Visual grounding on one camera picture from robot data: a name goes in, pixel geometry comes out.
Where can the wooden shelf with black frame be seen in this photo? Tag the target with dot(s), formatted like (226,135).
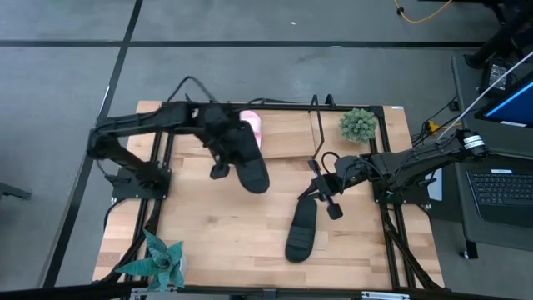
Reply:
(287,133)

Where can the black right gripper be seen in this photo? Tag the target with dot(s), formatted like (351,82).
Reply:
(347,173)

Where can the black rubber slide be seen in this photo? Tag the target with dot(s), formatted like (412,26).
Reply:
(254,175)
(302,229)

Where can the round green potted succulent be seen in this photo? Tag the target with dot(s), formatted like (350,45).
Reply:
(358,125)

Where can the black power brick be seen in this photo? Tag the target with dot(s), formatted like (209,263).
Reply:
(495,77)

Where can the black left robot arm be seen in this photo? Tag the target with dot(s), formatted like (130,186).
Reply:
(137,118)

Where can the monitor with blue screen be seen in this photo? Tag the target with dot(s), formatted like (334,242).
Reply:
(516,104)

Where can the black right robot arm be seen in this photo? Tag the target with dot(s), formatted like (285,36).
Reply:
(416,160)

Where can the black floor stand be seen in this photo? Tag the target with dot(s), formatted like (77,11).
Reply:
(499,37)

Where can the black laptop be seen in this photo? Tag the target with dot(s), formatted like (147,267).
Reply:
(499,191)

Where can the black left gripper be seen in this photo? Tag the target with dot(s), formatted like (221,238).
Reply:
(218,125)

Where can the black table frame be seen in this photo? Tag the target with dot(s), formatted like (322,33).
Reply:
(291,106)

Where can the dark grey floor object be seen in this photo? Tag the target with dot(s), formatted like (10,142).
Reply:
(12,191)

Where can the laptop computer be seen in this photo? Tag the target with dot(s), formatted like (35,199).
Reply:
(464,104)

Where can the teal spiky potted plant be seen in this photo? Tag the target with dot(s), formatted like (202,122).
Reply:
(160,262)

